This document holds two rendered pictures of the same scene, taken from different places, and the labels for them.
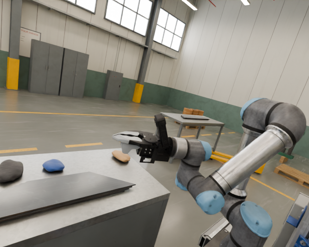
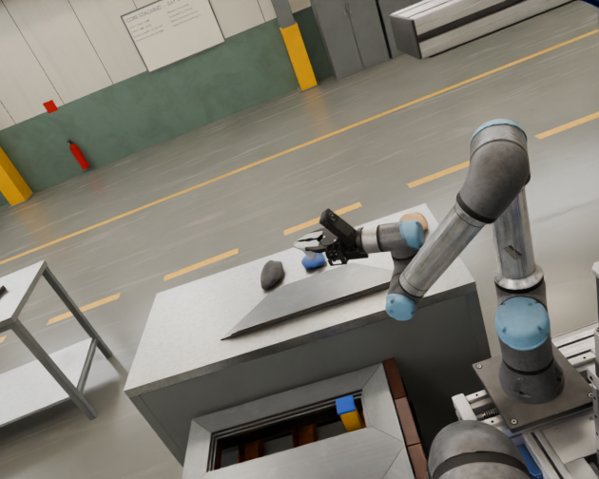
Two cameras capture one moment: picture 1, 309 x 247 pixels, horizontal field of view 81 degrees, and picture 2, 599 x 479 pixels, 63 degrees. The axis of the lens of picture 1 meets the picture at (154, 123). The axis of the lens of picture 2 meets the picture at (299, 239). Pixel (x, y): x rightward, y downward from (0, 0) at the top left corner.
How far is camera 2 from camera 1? 1.00 m
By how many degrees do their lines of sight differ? 49
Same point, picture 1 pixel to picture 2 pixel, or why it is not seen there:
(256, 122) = not seen: hidden behind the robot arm
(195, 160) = (397, 252)
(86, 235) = (345, 342)
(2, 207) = (262, 314)
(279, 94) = not seen: outside the picture
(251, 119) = not seen: hidden behind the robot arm
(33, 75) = (330, 42)
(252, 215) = (502, 319)
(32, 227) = (285, 332)
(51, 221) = (301, 327)
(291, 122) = (469, 189)
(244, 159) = (424, 251)
